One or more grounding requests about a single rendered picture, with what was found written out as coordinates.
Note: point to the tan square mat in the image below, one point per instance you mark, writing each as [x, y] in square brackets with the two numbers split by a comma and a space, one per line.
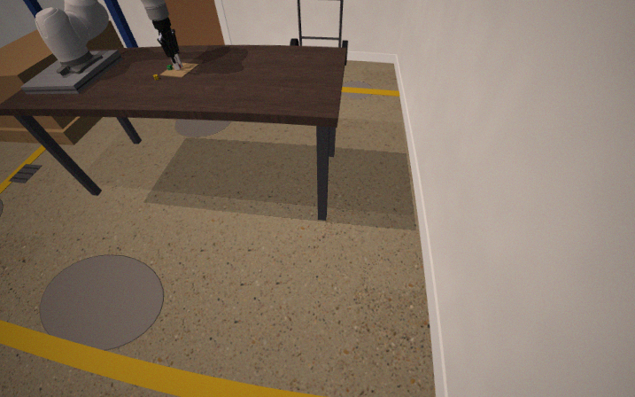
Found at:
[186, 68]

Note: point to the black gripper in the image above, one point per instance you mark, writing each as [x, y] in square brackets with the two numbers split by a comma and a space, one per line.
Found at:
[164, 39]

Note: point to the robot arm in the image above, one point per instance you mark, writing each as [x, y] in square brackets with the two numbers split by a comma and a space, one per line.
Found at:
[66, 33]

